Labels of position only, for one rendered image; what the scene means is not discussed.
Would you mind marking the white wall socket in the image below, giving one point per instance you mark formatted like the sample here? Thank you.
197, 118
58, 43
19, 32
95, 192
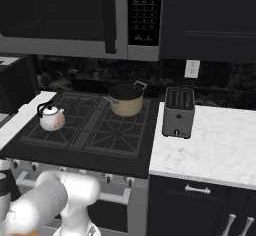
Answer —
192, 68

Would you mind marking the silver oven door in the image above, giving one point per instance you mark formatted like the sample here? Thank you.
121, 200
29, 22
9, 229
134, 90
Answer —
136, 213

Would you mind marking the dark drawer front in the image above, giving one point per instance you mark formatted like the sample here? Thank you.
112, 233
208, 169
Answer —
166, 188

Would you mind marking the black countertop appliance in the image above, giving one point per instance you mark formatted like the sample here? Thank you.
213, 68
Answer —
16, 83

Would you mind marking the white floral kettle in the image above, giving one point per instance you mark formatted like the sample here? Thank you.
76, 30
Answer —
51, 120

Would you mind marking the silver black microwave oven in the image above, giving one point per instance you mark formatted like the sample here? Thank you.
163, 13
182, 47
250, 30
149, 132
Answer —
66, 13

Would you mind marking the dark wall cupboard door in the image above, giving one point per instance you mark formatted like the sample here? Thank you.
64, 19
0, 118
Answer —
210, 16

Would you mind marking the silver stove knob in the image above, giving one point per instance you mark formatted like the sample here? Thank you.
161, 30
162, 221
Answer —
16, 163
108, 178
34, 166
63, 169
130, 181

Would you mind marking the dark base cupboard door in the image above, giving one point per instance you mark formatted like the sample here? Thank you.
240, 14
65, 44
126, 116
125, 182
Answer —
186, 218
252, 210

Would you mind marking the beige cooking pot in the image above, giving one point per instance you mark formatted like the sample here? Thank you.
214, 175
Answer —
128, 106

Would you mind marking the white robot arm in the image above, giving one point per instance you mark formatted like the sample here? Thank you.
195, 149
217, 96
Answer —
75, 188

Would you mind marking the grey toaster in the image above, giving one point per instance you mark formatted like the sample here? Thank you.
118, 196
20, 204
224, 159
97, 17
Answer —
178, 116

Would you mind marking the black gas hob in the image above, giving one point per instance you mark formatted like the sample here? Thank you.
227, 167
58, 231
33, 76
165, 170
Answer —
100, 136

